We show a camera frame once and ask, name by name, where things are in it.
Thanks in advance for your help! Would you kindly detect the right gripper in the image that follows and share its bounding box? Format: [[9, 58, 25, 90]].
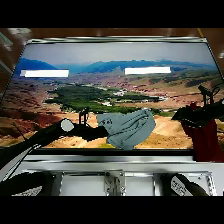
[[171, 106, 200, 128]]

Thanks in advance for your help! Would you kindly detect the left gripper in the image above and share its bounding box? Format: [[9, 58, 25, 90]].
[[73, 123, 110, 142]]

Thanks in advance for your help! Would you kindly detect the grey T-shirt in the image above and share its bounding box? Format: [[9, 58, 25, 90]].
[[96, 108, 157, 151]]

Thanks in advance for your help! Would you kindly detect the red garment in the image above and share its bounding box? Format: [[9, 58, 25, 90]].
[[180, 102, 224, 163]]

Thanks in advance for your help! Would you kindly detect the silver frame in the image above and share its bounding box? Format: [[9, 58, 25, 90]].
[[0, 153, 224, 197]]

